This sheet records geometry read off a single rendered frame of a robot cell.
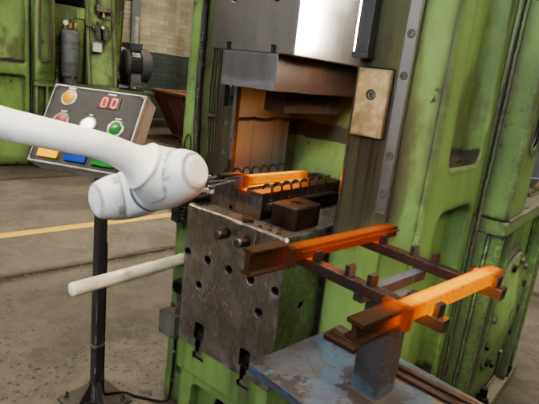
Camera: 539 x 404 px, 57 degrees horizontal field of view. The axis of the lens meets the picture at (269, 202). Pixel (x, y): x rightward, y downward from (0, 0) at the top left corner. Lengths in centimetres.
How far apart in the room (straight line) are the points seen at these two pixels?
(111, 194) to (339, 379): 60
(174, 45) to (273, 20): 941
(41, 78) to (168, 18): 502
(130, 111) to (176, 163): 73
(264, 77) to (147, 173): 51
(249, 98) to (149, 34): 884
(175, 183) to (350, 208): 58
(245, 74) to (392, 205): 53
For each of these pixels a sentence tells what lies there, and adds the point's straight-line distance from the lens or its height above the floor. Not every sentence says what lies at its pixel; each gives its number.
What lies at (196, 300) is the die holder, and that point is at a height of 62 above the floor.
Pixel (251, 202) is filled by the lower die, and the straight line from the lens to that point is 139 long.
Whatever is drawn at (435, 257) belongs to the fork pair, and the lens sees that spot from 100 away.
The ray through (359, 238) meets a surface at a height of 102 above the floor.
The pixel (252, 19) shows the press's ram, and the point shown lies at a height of 145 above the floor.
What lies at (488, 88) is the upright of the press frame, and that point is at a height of 134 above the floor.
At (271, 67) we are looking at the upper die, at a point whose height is 133.
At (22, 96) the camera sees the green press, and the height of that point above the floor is 77.
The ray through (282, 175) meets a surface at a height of 102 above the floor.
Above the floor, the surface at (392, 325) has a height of 100.
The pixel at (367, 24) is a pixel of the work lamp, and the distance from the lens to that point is 131.
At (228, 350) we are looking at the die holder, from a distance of 151.
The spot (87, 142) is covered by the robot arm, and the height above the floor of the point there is 115.
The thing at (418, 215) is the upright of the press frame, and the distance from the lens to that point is 128.
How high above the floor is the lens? 131
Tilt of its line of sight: 14 degrees down
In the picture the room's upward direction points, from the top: 7 degrees clockwise
